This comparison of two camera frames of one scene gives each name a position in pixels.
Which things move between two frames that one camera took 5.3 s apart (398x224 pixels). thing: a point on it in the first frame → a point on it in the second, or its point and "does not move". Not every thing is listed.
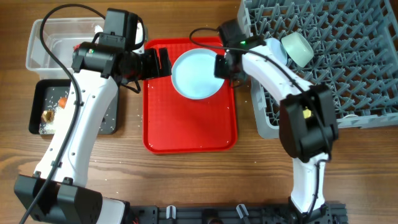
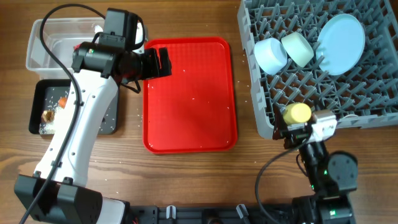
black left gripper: [153, 70] does not move
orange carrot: [62, 102] does not move
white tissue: [97, 29] does not move
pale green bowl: [298, 49] does not move
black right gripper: [222, 66] → [296, 134]
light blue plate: [193, 74] → [340, 44]
